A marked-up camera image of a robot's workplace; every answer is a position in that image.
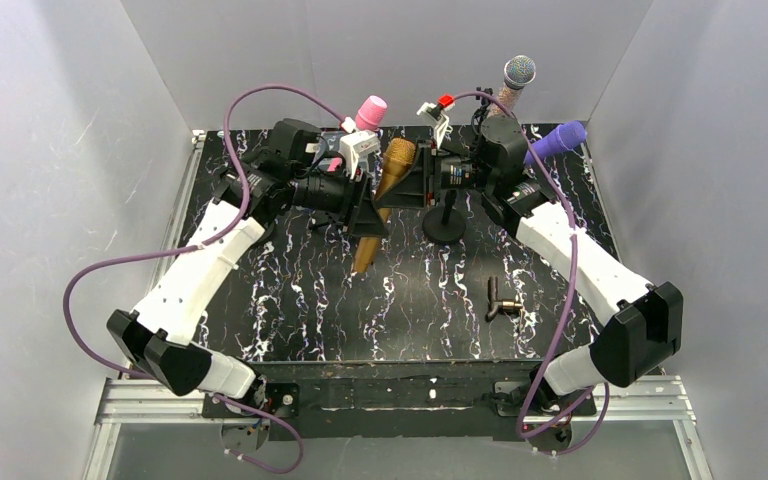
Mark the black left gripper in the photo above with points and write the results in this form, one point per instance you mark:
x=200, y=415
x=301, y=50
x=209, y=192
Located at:
x=354, y=201

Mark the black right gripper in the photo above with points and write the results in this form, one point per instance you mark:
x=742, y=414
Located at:
x=429, y=177

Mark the pink microphone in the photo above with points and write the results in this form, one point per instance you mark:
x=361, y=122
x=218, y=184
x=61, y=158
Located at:
x=368, y=116

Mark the black tripod mic stand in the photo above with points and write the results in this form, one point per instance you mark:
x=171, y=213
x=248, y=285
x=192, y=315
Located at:
x=322, y=220

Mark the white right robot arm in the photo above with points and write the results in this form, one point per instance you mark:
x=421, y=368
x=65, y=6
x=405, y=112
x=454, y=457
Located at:
x=641, y=323

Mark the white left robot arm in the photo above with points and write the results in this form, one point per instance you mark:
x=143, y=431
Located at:
x=288, y=171

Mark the glitter silver microphone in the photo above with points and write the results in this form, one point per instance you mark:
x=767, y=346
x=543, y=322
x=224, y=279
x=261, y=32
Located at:
x=518, y=72

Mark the purple microphone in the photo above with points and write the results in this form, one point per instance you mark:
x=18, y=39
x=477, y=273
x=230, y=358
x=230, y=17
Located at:
x=564, y=138

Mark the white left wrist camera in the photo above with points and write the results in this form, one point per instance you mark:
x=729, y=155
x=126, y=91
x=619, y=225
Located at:
x=355, y=146

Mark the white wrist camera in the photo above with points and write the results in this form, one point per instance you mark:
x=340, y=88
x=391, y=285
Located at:
x=355, y=146
x=436, y=115

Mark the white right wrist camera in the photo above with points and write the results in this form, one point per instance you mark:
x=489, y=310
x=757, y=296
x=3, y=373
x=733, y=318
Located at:
x=436, y=115

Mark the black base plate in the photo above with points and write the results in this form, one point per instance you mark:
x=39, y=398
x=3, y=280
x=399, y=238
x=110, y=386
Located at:
x=389, y=399

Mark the aluminium rail frame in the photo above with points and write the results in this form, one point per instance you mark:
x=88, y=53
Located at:
x=647, y=431

